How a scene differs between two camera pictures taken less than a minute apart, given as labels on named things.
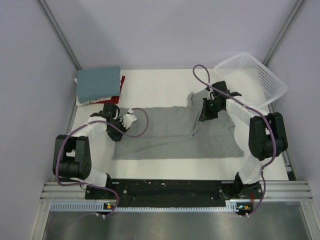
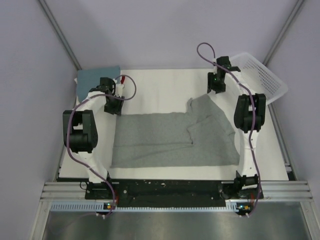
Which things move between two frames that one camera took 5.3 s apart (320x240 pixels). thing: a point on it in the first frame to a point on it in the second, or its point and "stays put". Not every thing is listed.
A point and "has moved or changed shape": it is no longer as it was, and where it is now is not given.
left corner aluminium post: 58,33 stays put
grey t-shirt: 175,132 has moved or changed shape
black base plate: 167,193 stays put
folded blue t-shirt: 98,83 stays put
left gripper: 117,137 to 116,110
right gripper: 205,115 to 220,89
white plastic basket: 258,83 stays put
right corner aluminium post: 283,31 stays put
